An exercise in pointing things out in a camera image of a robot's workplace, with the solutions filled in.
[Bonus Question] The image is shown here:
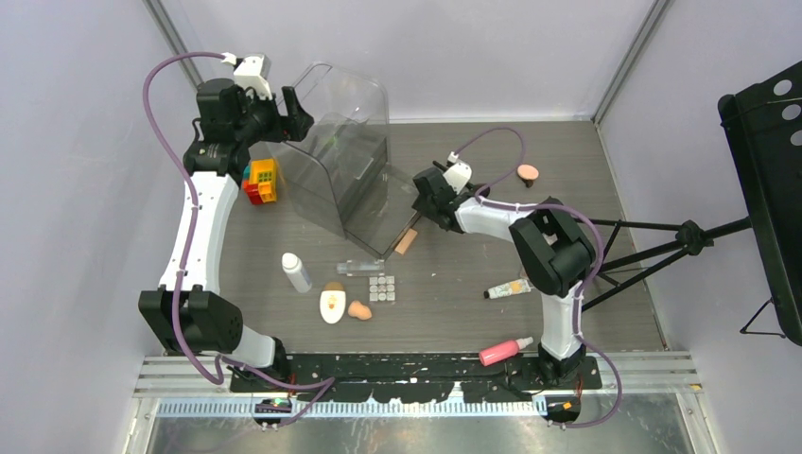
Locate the clear acrylic drawer organizer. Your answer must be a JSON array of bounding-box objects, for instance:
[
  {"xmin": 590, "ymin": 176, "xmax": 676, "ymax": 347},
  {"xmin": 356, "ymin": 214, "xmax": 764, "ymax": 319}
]
[{"xmin": 270, "ymin": 62, "xmax": 390, "ymax": 237}]

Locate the black perforated panel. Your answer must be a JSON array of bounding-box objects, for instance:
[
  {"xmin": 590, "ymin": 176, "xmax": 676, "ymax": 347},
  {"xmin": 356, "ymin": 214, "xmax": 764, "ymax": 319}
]
[{"xmin": 718, "ymin": 62, "xmax": 801, "ymax": 345}]

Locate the black tripod stand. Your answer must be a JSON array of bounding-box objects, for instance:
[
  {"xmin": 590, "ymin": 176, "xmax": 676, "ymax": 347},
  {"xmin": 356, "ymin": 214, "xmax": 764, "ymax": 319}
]
[{"xmin": 582, "ymin": 217, "xmax": 752, "ymax": 312}]

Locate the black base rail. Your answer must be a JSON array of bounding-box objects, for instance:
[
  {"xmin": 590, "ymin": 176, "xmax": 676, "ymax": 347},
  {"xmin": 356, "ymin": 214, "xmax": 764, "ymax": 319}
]
[{"xmin": 263, "ymin": 353, "xmax": 602, "ymax": 404}]

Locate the beige makeup sponge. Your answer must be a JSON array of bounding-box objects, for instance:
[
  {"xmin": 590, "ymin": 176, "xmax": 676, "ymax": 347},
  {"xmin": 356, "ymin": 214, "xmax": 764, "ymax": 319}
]
[{"xmin": 347, "ymin": 300, "xmax": 373, "ymax": 321}]

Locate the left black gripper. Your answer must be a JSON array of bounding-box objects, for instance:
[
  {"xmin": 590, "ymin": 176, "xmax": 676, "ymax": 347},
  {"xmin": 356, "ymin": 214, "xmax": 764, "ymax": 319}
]
[{"xmin": 235, "ymin": 85, "xmax": 314, "ymax": 148}]

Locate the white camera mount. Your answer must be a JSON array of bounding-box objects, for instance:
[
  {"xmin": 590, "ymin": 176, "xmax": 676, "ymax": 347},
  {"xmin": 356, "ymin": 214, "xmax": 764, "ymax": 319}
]
[
  {"xmin": 222, "ymin": 52, "xmax": 274, "ymax": 100},
  {"xmin": 444, "ymin": 152, "xmax": 473, "ymax": 194}
]

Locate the white cylindrical bottle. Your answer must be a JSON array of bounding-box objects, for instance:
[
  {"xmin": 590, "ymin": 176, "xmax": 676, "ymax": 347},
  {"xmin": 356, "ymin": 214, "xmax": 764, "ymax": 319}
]
[{"xmin": 281, "ymin": 253, "xmax": 312, "ymax": 293}]

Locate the clear small bottle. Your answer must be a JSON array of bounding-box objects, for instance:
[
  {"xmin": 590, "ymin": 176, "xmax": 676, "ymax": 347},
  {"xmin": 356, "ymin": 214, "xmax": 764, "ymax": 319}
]
[{"xmin": 336, "ymin": 259, "xmax": 385, "ymax": 277}]

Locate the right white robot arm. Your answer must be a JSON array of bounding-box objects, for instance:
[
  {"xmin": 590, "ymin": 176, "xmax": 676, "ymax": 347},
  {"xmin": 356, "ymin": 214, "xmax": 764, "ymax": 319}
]
[{"xmin": 412, "ymin": 163, "xmax": 603, "ymax": 389}]

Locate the small printed cream tube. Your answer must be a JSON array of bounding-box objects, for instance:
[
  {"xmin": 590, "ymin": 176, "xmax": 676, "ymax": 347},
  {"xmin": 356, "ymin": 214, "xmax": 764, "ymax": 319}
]
[{"xmin": 483, "ymin": 278, "xmax": 532, "ymax": 300}]

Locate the pink spray bottle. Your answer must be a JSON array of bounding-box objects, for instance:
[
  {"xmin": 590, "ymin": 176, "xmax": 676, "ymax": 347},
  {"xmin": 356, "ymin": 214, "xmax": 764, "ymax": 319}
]
[{"xmin": 479, "ymin": 337, "xmax": 533, "ymax": 367}]

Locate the peach concealer stick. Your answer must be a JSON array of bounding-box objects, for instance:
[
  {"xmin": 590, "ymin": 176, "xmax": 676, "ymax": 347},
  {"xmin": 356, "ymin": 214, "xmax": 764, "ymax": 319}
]
[{"xmin": 394, "ymin": 228, "xmax": 418, "ymax": 255}]

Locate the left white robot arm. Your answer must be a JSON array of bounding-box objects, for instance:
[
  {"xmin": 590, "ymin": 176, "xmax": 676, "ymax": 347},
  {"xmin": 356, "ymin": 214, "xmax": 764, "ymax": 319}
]
[{"xmin": 138, "ymin": 79, "xmax": 314, "ymax": 392}]

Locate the colourful toy block stack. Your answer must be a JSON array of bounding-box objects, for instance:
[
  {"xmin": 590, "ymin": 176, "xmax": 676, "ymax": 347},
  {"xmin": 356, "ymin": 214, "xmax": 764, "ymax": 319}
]
[{"xmin": 243, "ymin": 158, "xmax": 277, "ymax": 205}]

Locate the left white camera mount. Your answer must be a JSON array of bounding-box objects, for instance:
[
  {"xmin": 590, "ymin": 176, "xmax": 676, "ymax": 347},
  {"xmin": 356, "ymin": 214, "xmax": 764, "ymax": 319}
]
[{"xmin": 222, "ymin": 52, "xmax": 274, "ymax": 100}]

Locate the pink round powder puff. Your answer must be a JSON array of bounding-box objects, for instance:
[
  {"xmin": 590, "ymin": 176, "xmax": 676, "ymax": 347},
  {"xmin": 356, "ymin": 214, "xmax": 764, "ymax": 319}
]
[{"xmin": 516, "ymin": 164, "xmax": 540, "ymax": 188}]

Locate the white oval compact case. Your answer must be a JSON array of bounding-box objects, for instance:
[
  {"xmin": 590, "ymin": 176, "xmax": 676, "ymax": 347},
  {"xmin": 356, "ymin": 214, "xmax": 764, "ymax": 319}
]
[{"xmin": 319, "ymin": 282, "xmax": 347, "ymax": 324}]

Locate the grey square sample palette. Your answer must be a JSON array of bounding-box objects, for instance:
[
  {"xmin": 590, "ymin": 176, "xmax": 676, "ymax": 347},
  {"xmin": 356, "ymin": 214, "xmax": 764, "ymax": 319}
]
[{"xmin": 368, "ymin": 275, "xmax": 397, "ymax": 303}]

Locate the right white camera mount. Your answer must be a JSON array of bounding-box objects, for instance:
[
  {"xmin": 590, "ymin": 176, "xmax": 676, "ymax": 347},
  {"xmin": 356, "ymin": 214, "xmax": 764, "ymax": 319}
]
[{"xmin": 444, "ymin": 152, "xmax": 473, "ymax": 194}]

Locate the clear pulled-out drawer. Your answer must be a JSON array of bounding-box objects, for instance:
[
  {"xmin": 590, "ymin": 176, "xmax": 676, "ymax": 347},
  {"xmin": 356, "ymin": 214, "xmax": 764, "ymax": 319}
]
[{"xmin": 343, "ymin": 165, "xmax": 418, "ymax": 259}]

